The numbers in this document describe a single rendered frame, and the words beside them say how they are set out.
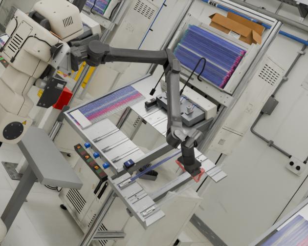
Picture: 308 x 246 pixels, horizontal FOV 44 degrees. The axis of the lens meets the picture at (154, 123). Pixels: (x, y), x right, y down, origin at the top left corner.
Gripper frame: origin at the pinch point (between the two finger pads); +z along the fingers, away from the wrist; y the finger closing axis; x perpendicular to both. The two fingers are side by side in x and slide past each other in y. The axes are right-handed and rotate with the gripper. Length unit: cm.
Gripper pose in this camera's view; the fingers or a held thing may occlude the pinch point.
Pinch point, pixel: (190, 174)
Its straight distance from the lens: 180.3
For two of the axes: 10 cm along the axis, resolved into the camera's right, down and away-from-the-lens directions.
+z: 1.5, 7.7, 6.2
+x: -8.2, 4.4, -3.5
